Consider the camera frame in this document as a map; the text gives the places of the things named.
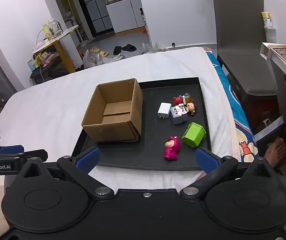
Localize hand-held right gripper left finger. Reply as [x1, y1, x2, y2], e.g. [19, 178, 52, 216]
[9, 147, 115, 200]

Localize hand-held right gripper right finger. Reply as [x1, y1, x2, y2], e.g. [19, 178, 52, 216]
[180, 147, 286, 200]

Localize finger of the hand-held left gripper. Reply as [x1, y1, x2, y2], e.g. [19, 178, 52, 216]
[0, 144, 25, 155]
[15, 149, 49, 161]

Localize cardboard box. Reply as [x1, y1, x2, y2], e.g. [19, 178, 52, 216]
[81, 78, 143, 143]

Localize green cube toy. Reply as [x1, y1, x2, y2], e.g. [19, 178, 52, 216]
[181, 122, 206, 148]

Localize pink bear toy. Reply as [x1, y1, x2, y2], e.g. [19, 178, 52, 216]
[163, 136, 182, 160]

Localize blue-grey rabbit cube toy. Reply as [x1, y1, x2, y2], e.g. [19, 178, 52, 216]
[170, 104, 189, 125]

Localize black tray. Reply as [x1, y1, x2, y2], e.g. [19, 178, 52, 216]
[71, 77, 212, 172]

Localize brown-haired doll figure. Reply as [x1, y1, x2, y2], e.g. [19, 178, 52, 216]
[185, 99, 197, 117]

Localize blue printed bedsheet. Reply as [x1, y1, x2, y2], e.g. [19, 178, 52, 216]
[203, 46, 259, 163]

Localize white charger plug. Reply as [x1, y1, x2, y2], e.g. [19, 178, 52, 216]
[157, 102, 171, 120]

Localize person's foot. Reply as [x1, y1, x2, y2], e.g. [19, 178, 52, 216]
[264, 137, 286, 170]

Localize black bag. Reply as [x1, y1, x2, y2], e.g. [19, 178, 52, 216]
[30, 66, 66, 85]

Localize white plastic bag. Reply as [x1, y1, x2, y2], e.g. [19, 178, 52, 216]
[83, 49, 123, 68]

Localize white side table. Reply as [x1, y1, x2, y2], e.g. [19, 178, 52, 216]
[260, 42, 286, 124]

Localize round table yellow legs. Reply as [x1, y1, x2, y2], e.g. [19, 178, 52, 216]
[31, 25, 80, 73]

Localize crumpled clear plastic bag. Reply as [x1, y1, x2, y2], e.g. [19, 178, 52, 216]
[142, 42, 168, 54]

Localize clear glass jar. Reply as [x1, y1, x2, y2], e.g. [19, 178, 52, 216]
[47, 18, 63, 37]

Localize grey chair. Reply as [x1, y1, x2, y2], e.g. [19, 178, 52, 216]
[212, 0, 282, 98]

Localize white cabinet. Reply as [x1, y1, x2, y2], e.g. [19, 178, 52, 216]
[105, 0, 146, 33]

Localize clear bottle yellow cap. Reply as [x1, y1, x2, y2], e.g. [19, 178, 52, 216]
[261, 11, 277, 43]

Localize dark glass-panel door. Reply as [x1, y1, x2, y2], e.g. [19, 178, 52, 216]
[71, 0, 115, 34]

